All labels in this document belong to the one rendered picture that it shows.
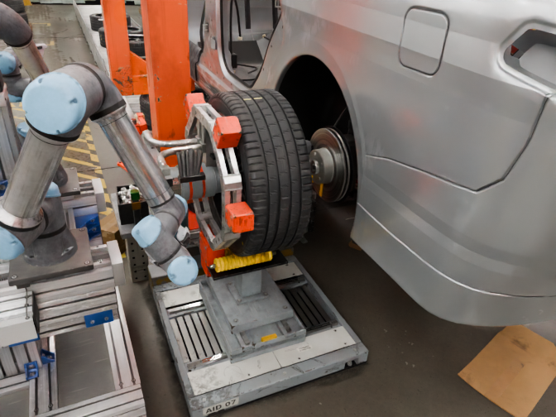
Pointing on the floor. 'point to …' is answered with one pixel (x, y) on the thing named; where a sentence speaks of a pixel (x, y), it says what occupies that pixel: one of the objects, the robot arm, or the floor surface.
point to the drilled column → (136, 261)
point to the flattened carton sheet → (513, 370)
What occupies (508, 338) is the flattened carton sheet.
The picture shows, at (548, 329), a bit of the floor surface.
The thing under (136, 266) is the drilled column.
